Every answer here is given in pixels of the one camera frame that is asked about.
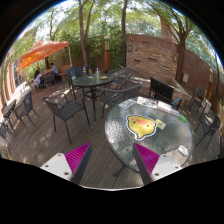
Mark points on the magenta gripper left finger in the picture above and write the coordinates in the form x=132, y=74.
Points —
x=70, y=166

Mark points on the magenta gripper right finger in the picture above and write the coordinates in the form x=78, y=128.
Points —
x=153, y=166

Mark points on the small yellow card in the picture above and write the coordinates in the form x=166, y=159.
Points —
x=160, y=124

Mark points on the round glass patio table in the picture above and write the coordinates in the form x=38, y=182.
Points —
x=164, y=141

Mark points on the green marker pen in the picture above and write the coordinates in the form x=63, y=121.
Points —
x=182, y=118

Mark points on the white book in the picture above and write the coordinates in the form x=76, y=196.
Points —
x=164, y=107

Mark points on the black wicker armchair left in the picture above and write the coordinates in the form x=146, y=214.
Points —
x=65, y=111

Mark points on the colourful printed sheet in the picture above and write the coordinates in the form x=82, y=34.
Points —
x=147, y=102

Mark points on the black chair far left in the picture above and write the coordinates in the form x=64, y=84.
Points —
x=25, y=107

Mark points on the black chair right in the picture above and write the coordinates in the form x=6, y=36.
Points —
x=211, y=123

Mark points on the black slatted chair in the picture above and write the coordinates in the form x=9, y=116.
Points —
x=163, y=92

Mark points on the black wicker chair middle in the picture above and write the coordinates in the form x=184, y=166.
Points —
x=111, y=97

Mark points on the far round glass table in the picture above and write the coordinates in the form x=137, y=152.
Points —
x=91, y=81

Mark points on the seated person in white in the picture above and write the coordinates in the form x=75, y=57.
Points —
x=38, y=79

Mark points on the black chair behind far table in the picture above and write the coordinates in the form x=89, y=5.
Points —
x=73, y=73

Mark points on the seated person in blue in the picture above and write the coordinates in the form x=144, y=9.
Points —
x=54, y=68

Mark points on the orange canopy tent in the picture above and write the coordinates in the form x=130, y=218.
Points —
x=40, y=50

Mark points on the wooden lamp post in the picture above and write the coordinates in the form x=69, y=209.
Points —
x=106, y=53

